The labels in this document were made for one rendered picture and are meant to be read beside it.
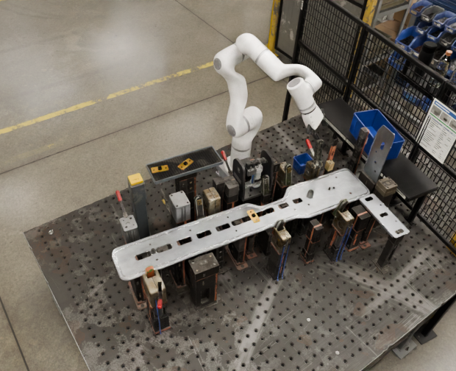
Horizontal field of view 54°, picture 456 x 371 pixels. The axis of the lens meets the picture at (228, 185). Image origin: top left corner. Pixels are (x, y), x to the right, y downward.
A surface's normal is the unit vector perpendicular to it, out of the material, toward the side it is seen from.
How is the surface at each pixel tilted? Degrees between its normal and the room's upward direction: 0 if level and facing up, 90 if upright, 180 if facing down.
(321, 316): 0
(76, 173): 0
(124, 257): 0
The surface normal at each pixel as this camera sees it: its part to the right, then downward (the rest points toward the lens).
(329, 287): 0.04, -0.69
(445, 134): -0.90, 0.29
